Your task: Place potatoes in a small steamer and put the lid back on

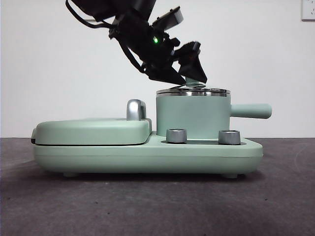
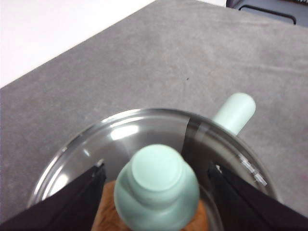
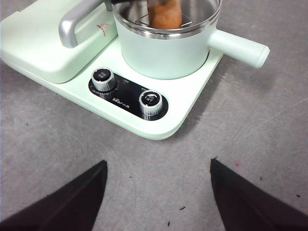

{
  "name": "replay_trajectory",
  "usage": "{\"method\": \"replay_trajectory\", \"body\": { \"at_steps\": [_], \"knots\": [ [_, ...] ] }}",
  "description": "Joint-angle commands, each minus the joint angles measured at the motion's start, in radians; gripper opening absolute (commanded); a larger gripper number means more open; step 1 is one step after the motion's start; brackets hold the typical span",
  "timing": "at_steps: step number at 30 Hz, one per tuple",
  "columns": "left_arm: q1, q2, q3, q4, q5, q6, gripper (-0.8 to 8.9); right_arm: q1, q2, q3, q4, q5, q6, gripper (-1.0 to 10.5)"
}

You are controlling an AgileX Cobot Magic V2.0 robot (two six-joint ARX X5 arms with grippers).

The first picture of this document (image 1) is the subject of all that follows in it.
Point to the mint green breakfast machine base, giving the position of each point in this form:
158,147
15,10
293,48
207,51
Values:
147,157

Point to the black control panel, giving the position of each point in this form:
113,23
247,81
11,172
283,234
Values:
203,142

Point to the mint green griddle cover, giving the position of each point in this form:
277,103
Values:
91,130

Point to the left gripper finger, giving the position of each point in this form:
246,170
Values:
193,66
167,75

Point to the glass lid with green knob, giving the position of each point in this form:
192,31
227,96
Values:
211,90

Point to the white wall socket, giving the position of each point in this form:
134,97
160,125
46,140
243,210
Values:
308,9

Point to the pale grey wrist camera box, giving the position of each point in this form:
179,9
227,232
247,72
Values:
173,17

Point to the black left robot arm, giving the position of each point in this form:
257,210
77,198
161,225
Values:
137,32

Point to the silver control knob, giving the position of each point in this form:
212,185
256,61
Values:
176,136
229,137

